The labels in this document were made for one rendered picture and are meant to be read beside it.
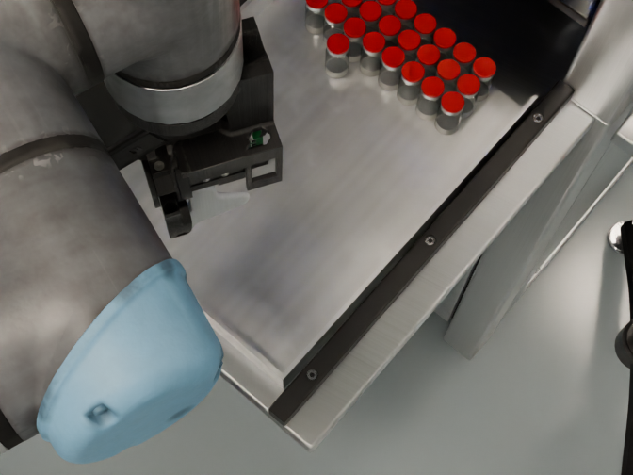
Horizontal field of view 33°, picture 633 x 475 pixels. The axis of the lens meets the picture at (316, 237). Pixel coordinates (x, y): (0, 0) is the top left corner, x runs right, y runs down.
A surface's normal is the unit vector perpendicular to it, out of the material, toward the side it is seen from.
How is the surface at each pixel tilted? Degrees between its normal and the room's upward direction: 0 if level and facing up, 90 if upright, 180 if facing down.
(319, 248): 0
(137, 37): 80
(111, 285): 17
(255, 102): 91
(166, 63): 91
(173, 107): 91
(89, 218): 29
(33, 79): 41
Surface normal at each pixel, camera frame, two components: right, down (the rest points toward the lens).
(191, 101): 0.36, 0.88
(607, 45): -0.65, 0.71
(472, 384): 0.01, -0.35
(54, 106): 0.62, -0.59
